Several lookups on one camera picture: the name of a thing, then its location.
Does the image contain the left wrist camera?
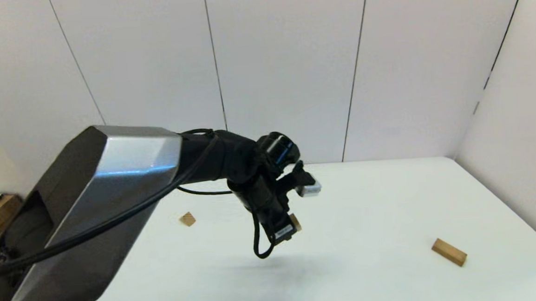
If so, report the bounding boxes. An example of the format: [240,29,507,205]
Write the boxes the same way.
[276,159,322,200]

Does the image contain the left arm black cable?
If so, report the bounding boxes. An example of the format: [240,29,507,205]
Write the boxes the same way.
[0,125,276,282]

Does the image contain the rectangular wooden building block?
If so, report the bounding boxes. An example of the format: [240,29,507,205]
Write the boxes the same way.
[431,236,468,269]

